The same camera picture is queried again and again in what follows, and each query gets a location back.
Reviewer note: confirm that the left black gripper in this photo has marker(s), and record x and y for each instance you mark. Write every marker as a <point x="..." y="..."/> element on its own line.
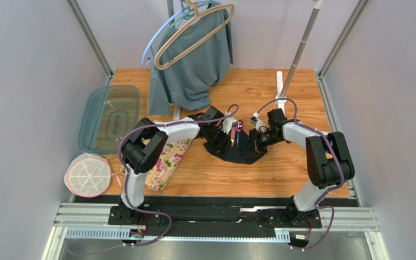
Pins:
<point x="221" y="147"/>

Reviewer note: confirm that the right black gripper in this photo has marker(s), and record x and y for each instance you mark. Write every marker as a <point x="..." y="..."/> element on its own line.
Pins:
<point x="257" y="137"/>

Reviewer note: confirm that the iridescent spoon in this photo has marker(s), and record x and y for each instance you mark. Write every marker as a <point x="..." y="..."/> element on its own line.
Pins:
<point x="239" y="129"/>

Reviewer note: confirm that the black paper napkin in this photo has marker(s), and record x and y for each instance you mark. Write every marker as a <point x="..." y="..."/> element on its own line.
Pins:
<point x="243" y="153"/>

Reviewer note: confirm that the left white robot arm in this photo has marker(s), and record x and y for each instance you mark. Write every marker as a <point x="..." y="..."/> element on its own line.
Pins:
<point x="128" y="211"/>

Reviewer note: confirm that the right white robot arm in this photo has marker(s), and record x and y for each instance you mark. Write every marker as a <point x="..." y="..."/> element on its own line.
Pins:
<point x="329" y="162"/>

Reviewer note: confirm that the grey pole white base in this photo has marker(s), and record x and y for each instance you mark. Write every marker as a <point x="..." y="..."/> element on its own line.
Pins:
<point x="282" y="85"/>

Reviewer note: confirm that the white garment rack base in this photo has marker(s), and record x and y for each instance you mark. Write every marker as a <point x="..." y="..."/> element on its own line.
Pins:
<point x="176" y="112"/>

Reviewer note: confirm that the floral fabric tray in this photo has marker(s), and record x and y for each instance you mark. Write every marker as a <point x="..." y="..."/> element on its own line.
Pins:
<point x="164" y="162"/>

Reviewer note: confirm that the grey-green hanging shirt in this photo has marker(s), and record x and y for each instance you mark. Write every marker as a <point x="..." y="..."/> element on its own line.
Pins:
<point x="188" y="82"/>

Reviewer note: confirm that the clear teal container lid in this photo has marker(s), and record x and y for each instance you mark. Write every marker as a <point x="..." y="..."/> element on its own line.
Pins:
<point x="111" y="112"/>

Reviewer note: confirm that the light blue clothes hanger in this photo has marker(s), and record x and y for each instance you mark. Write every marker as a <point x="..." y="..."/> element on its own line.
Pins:
<point x="189" y="11"/>

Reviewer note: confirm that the white pink mesh basket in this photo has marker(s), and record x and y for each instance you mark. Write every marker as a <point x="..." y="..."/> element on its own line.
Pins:
<point x="89" y="175"/>

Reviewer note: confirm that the beige clothes hanger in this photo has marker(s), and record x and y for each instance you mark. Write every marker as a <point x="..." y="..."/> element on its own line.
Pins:
<point x="216" y="48"/>

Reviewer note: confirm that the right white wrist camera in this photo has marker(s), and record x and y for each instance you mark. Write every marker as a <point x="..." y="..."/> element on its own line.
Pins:
<point x="258" y="123"/>

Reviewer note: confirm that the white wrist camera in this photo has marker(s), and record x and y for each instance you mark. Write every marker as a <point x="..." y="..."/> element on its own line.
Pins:
<point x="229" y="123"/>
<point x="258" y="123"/>

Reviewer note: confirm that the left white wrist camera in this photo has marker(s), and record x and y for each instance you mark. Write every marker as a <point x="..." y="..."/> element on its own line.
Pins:
<point x="229" y="123"/>

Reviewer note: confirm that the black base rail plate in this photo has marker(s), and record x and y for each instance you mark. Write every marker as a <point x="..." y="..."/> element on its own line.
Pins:
<point x="214" y="217"/>

